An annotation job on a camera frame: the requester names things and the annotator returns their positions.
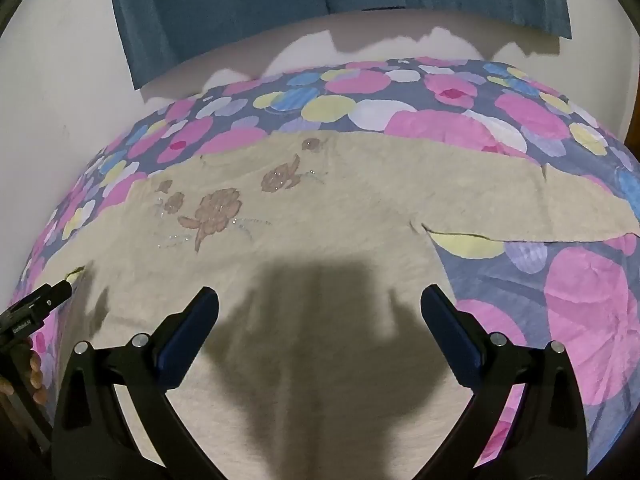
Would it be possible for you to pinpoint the person's left hand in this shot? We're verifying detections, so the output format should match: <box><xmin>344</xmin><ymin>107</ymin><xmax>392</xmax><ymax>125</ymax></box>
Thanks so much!
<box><xmin>0</xmin><ymin>335</ymin><xmax>49</xmax><ymax>406</ymax></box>

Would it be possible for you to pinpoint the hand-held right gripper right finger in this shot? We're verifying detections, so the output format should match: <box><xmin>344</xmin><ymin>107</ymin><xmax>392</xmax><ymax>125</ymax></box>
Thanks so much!
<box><xmin>420</xmin><ymin>284</ymin><xmax>598</xmax><ymax>480</ymax></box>

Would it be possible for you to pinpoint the teal curtain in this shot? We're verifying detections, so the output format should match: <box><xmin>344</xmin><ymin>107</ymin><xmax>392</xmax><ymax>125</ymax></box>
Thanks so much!
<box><xmin>104</xmin><ymin>0</ymin><xmax>573</xmax><ymax>90</ymax></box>

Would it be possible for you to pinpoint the beige knit sweater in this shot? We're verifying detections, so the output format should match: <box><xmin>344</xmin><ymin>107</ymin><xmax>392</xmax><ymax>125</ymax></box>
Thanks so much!
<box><xmin>75</xmin><ymin>132</ymin><xmax>640</xmax><ymax>480</ymax></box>

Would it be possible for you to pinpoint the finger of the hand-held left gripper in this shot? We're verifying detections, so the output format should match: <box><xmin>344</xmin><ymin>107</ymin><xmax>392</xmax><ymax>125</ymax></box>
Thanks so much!
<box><xmin>22</xmin><ymin>281</ymin><xmax>75</xmax><ymax>317</ymax></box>

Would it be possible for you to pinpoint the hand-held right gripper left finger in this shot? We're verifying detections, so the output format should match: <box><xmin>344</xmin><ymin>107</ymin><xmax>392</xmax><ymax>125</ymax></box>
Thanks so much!
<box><xmin>52</xmin><ymin>286</ymin><xmax>221</xmax><ymax>480</ymax></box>

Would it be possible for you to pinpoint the dotted pink grey bedsheet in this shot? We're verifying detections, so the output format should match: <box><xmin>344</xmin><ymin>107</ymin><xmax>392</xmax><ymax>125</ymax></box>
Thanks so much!
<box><xmin>12</xmin><ymin>57</ymin><xmax>640</xmax><ymax>480</ymax></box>

